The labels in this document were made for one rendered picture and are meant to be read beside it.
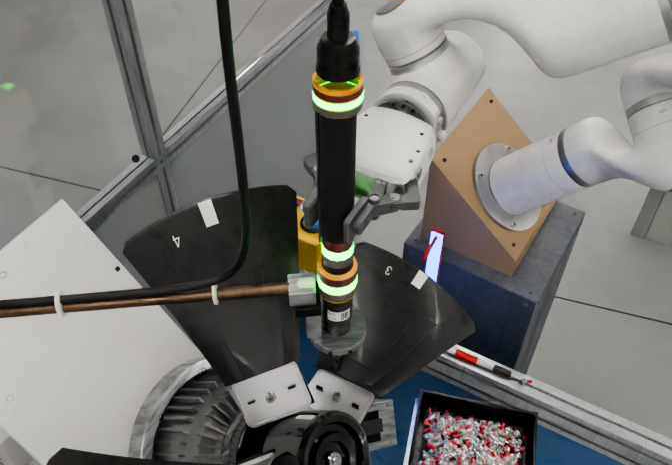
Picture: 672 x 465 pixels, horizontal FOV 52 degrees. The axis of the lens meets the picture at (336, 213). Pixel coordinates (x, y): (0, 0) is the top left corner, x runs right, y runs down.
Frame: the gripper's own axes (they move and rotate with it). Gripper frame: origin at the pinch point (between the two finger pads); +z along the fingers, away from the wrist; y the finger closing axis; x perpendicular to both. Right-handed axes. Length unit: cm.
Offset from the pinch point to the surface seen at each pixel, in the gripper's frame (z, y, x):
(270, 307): 0.7, 9.0, -20.9
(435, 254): -34, 0, -41
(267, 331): 2.8, 8.3, -22.9
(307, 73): -109, 70, -72
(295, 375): 4.3, 3.5, -27.2
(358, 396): -1.6, -2.6, -36.3
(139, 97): -41, 70, -37
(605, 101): -261, -4, -155
